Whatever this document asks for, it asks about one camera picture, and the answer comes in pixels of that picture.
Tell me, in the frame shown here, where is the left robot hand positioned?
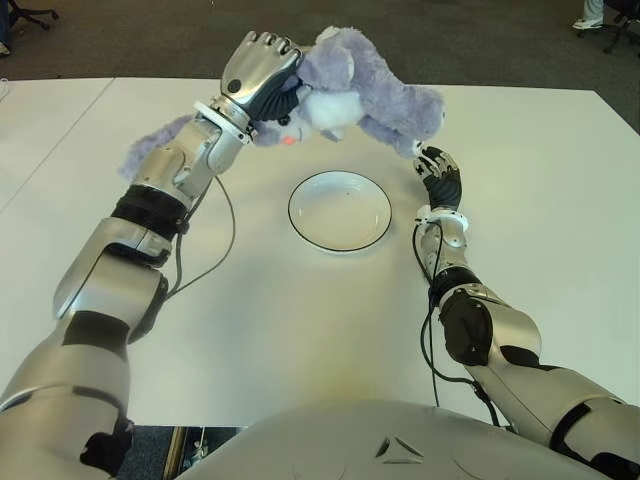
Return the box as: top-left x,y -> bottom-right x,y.
219,30 -> 307,126

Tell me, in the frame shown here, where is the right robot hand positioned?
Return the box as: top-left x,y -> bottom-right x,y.
412,146 -> 462,214

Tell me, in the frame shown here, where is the purple plush bunny doll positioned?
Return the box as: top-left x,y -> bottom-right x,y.
117,25 -> 446,182

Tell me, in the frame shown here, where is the white plate black rim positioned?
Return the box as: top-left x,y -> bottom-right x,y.
287,171 -> 393,253

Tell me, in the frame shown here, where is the black office chair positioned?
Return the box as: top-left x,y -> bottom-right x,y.
8,0 -> 61,32
602,0 -> 640,56

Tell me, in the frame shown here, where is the silver robot torso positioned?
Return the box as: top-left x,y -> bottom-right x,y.
174,397 -> 616,480

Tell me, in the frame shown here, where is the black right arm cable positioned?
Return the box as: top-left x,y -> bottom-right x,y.
412,222 -> 516,431

